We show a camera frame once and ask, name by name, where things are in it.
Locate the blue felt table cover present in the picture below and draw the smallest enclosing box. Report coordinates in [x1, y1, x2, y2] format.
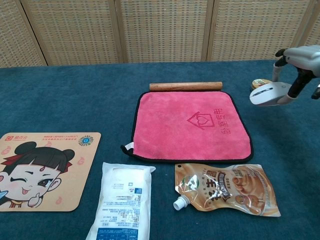
[0, 58, 320, 240]

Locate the woven folding screen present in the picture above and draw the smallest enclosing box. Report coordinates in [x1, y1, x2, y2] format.
[0, 0, 320, 68]

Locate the pink cloth with black trim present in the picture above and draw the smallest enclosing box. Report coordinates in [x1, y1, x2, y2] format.
[120, 90, 255, 165]

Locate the white wireless computer mouse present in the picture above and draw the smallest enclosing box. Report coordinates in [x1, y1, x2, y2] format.
[249, 81, 293, 108]

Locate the round tin with gold lid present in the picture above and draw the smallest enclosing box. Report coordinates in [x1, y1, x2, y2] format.
[250, 78, 267, 92]

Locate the wooden rolling pin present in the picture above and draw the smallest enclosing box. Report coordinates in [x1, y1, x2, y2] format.
[149, 81, 223, 92]

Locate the cartoon girl mouse pad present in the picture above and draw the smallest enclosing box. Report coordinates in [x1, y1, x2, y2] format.
[0, 132, 102, 213]

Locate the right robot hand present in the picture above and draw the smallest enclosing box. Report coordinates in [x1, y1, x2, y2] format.
[271, 44, 320, 104]

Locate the brown spouted sauce pouch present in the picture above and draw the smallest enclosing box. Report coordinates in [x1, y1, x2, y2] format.
[172, 162, 282, 218]

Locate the white plastic refill pouch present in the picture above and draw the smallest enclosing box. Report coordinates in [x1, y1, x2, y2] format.
[85, 161, 157, 240]

